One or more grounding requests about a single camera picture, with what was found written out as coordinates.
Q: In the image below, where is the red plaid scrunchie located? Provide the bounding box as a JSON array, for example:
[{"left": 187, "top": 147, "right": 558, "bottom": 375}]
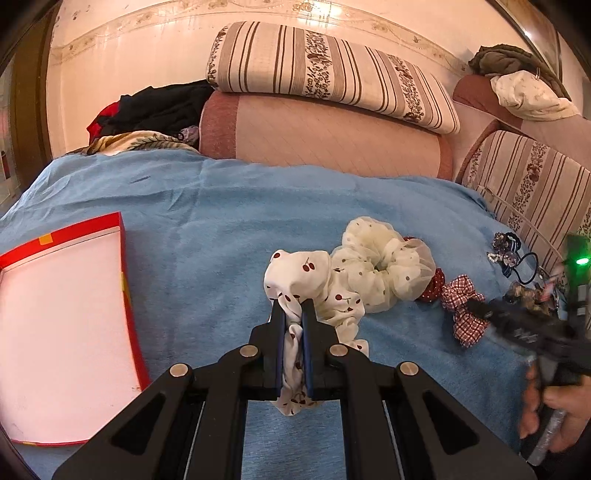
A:
[{"left": 441, "top": 274, "right": 489, "bottom": 348}]

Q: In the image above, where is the red white dotted scrunchie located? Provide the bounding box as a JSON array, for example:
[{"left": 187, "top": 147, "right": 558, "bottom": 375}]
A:
[{"left": 415, "top": 246, "right": 446, "bottom": 304}]

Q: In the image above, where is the cream dotted organza scrunchie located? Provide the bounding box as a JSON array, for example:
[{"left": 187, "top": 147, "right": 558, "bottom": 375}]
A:
[{"left": 332, "top": 216, "right": 436, "bottom": 313}]

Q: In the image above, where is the white cherry print scrunchie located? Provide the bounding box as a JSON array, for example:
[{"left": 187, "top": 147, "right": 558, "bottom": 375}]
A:
[{"left": 263, "top": 250, "right": 369, "bottom": 416}]

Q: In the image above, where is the brown furry scrunchie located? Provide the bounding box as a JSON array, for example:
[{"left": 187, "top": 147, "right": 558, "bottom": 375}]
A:
[{"left": 503, "top": 281, "right": 556, "bottom": 316}]

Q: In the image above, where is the person right hand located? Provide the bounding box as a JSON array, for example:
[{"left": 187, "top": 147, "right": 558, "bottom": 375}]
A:
[{"left": 517, "top": 363, "right": 591, "bottom": 454}]

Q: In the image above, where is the red shallow gift box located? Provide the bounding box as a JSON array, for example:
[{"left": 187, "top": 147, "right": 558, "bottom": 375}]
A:
[{"left": 1, "top": 212, "right": 150, "bottom": 447}]

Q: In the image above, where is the striped floral side cushion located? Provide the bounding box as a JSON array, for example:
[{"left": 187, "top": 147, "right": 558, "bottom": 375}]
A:
[{"left": 459, "top": 130, "right": 590, "bottom": 272}]

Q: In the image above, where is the blue towel blanket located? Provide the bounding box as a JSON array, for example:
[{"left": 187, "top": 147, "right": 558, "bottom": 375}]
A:
[{"left": 0, "top": 149, "right": 537, "bottom": 480}]

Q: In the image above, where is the white cloth on headboard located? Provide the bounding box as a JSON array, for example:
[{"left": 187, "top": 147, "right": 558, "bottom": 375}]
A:
[{"left": 490, "top": 70, "right": 580, "bottom": 122}]

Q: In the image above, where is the dark green garment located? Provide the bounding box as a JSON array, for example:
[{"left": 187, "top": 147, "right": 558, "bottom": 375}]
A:
[{"left": 468, "top": 44, "right": 571, "bottom": 100}]

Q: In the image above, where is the leopard print blanket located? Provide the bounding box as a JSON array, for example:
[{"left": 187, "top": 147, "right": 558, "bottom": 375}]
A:
[{"left": 68, "top": 130, "right": 198, "bottom": 156}]

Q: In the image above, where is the pink quilted bolster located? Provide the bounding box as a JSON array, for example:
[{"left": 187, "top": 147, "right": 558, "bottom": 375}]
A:
[{"left": 198, "top": 92, "right": 453, "bottom": 180}]

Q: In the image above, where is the black red clothes pile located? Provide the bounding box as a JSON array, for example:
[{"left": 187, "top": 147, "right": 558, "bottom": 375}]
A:
[{"left": 86, "top": 80, "right": 214, "bottom": 143}]

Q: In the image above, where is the striped floral pillow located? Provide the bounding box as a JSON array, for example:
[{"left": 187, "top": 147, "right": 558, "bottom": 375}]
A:
[{"left": 206, "top": 21, "right": 460, "bottom": 135}]

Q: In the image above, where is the blue striped bow hair tie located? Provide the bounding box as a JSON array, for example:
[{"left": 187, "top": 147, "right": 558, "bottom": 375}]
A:
[{"left": 486, "top": 230, "right": 541, "bottom": 286}]

